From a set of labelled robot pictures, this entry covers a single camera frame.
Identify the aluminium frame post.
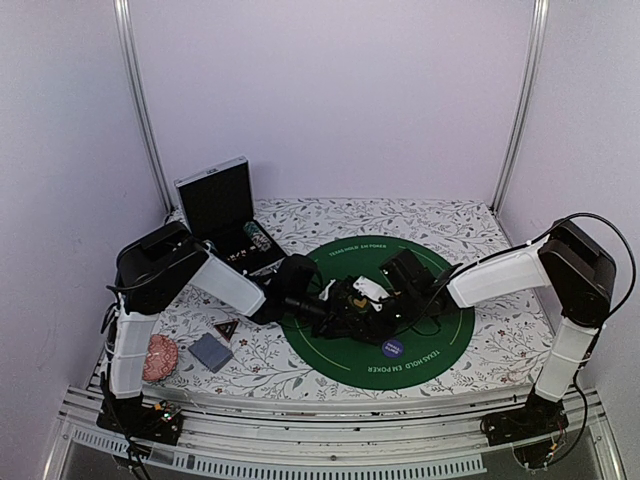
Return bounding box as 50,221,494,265
490,0,550,216
113,0,175,213

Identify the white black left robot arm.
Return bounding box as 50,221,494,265
101,221,335,434

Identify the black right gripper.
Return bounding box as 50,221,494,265
350,288,422,346

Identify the right poker chip stack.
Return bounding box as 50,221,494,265
243,221,272,252

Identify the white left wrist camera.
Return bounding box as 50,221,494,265
318,279,336,301

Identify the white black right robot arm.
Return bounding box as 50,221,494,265
351,214,620,436

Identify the round green poker mat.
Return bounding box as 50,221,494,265
284,235,475,391

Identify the row of dice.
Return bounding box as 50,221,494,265
226,249,250,263

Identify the right aluminium frame post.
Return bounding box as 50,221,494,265
490,0,550,216

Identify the black triangular card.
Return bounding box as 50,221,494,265
214,319,239,342

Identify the aluminium poker chip case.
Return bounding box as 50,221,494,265
174,156,286,274

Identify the red patterned bowl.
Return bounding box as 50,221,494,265
143,334,179,383

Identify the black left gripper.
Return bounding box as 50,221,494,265
287,291,361,340

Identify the left aluminium frame post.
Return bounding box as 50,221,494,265
113,0,175,213

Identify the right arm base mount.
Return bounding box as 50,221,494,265
480,393,569,469

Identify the purple small blind button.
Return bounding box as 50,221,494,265
381,339,404,359

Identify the aluminium front rail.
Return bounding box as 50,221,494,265
49,384,621,480

